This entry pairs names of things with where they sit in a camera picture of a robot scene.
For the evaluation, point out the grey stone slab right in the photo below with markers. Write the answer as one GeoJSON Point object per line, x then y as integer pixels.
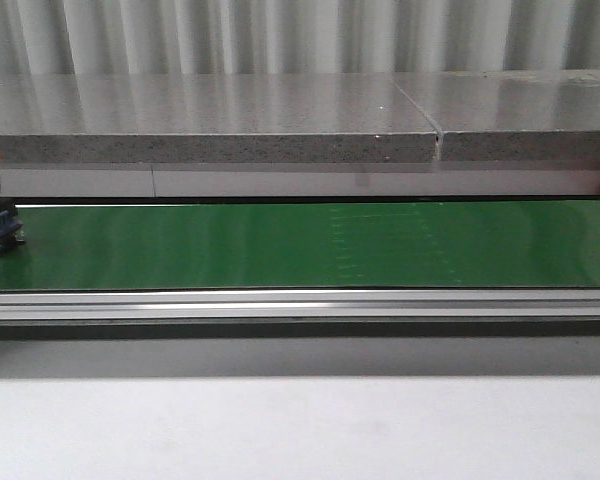
{"type": "Point", "coordinates": [514, 119]}

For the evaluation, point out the aluminium conveyor side rail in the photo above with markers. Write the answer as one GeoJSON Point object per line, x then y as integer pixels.
{"type": "Point", "coordinates": [296, 306]}

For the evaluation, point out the white pleated curtain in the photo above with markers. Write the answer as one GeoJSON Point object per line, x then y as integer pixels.
{"type": "Point", "coordinates": [268, 37]}

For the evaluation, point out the grey stone slab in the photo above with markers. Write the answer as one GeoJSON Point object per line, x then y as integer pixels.
{"type": "Point", "coordinates": [210, 119]}
{"type": "Point", "coordinates": [514, 119]}

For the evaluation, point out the grey stone slab left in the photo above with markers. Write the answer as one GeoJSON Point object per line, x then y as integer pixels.
{"type": "Point", "coordinates": [210, 119]}

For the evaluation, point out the green conveyor belt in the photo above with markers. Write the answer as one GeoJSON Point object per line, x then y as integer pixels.
{"type": "Point", "coordinates": [411, 244]}

